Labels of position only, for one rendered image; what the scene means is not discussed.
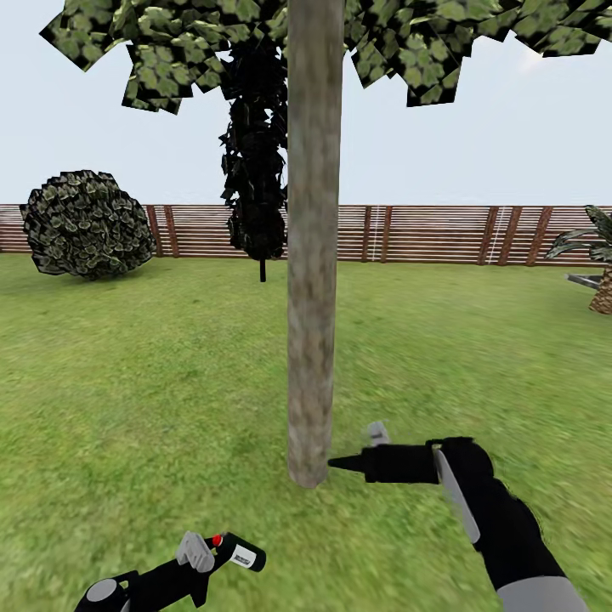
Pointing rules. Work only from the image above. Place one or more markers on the pesticide atomizer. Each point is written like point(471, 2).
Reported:
point(245, 554)

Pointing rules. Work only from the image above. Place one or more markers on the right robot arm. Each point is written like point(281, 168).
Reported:
point(523, 572)

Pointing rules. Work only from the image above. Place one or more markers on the bush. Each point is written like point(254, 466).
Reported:
point(599, 250)
point(82, 223)

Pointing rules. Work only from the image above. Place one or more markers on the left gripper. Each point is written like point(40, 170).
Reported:
point(178, 580)

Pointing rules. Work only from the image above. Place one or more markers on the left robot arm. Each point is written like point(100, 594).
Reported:
point(187, 574)

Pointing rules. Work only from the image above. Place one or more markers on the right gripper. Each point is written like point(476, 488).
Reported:
point(388, 464)

